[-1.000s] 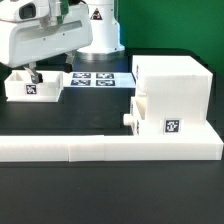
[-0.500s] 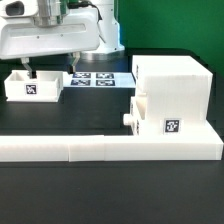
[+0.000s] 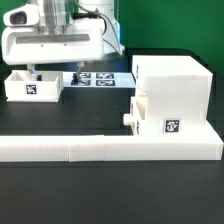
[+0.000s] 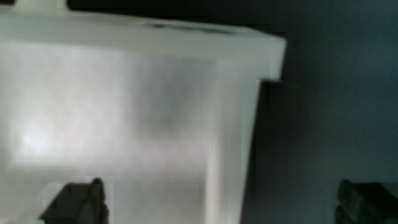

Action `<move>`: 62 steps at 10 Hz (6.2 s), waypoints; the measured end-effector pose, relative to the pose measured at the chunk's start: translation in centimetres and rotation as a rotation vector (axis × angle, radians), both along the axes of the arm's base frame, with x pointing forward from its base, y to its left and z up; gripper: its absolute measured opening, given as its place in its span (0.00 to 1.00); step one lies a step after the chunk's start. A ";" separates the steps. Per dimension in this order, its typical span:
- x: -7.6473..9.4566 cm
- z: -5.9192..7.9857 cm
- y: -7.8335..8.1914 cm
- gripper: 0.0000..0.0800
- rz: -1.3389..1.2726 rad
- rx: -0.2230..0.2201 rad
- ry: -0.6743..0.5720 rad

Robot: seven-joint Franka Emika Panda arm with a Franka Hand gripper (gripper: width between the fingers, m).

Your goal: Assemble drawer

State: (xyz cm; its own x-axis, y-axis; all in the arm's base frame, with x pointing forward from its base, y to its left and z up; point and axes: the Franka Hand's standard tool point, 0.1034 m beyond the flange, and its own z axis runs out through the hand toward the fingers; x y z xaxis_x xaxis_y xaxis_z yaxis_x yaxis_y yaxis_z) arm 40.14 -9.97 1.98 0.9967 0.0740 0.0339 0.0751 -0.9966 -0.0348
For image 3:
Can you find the white front drawer tray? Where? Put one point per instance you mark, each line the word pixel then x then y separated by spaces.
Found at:
pixel 136 117

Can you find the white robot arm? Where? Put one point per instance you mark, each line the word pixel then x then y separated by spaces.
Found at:
pixel 60 31

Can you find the white marker sheet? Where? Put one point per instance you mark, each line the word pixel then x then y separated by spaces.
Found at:
pixel 100 80

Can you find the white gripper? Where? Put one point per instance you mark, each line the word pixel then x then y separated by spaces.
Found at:
pixel 25 46

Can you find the white drawer cabinet box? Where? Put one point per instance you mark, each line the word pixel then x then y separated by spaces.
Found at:
pixel 175 87

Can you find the white L-shaped fence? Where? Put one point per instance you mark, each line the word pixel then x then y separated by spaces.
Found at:
pixel 202 144

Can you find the white drawer tray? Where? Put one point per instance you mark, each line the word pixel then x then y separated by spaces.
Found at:
pixel 136 117
pixel 21 86

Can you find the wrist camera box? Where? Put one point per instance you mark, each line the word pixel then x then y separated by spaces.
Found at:
pixel 27 15

